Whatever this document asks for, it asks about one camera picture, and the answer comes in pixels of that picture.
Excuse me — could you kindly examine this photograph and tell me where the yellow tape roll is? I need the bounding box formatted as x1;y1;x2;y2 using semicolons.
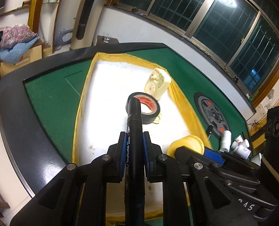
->
167;135;205;157

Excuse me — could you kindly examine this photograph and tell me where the white pill bottle long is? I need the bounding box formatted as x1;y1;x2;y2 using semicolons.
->
219;130;231;152

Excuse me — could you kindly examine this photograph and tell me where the small white bottle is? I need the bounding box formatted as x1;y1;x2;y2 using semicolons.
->
235;144;251;160

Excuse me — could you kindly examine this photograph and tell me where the black electrical tape roll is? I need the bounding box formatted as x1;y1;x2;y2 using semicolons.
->
125;92;160;124

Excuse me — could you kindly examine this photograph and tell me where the black marker purple cap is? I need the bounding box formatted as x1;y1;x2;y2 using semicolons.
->
125;97;145;225

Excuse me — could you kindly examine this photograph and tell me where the white bottle green cross label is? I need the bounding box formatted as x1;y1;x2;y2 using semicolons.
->
230;135;249;151

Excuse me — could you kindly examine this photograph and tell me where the black marker grey cap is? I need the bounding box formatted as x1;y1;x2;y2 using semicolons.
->
206;124;214;140

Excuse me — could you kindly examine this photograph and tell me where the round mahjong table control panel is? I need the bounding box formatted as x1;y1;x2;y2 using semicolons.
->
194;92;230;139

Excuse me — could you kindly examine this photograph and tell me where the yellow-edged white foam tray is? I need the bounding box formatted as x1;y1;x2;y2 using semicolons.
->
72;53;211;224

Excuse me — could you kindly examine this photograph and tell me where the small dark wooden side table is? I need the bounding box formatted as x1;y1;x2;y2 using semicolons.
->
96;35;119;46

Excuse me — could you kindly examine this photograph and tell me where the clear drinking glass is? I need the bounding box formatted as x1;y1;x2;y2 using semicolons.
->
103;33;111;43

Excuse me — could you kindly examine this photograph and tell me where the pile of floral blue blankets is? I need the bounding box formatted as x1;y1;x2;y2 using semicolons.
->
0;24;39;64

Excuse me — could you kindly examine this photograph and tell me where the white wall shelving unit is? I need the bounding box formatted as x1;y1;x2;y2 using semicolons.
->
0;0;62;56

